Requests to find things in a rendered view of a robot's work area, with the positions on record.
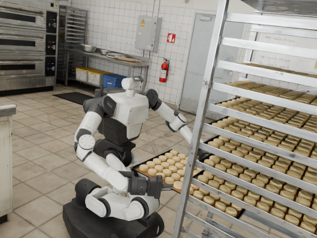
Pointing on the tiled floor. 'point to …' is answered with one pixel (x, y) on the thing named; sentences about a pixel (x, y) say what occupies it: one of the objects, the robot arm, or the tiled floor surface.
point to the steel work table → (108, 61)
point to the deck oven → (28, 46)
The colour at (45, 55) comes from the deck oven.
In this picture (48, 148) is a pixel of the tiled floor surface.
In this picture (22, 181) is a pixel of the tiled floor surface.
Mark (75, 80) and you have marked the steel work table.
